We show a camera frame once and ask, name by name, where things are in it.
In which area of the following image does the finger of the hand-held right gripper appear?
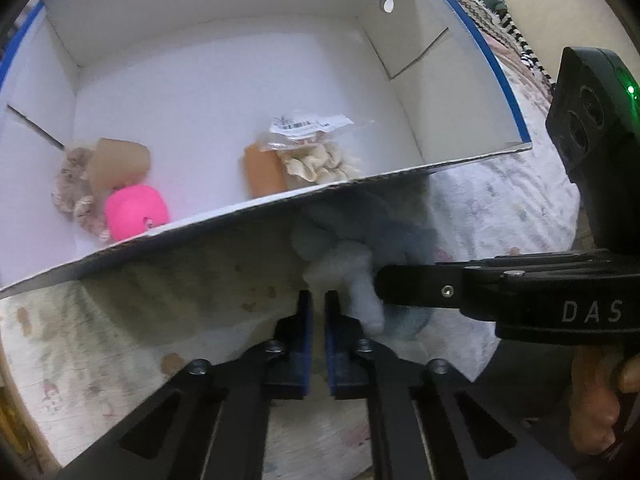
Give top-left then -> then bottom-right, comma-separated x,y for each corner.
375,262 -> 468,318

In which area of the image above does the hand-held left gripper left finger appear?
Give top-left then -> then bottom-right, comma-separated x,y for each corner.
60,290 -> 313,480

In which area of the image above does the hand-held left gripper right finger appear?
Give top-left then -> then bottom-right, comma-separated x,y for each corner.
324,290 -> 576,480

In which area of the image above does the light blue plush toy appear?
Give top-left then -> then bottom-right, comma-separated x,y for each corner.
292,195 -> 436,336

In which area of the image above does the pink rubber toy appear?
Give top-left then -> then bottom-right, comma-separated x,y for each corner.
104,185 -> 171,242

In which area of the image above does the floral scrunchie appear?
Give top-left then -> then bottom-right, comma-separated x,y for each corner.
51,137 -> 152,242

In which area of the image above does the blue and white cardboard box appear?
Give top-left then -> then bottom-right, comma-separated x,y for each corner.
0,0 -> 533,301

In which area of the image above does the person's right hand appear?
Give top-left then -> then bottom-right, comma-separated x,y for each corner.
570,345 -> 640,453

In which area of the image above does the black and white striped cloth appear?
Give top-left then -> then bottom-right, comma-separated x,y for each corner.
467,0 -> 556,93

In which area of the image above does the knitted patterned blanket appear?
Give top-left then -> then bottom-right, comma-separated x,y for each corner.
440,0 -> 516,46

